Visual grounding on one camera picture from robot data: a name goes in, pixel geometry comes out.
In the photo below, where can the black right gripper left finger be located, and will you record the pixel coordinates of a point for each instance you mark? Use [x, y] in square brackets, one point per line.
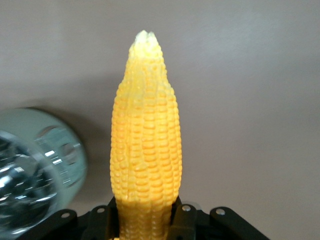
[100, 225]

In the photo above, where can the yellow corn cob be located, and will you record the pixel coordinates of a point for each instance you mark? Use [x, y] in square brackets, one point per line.
[146, 150]

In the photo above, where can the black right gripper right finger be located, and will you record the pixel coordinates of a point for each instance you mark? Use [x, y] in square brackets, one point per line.
[190, 222]

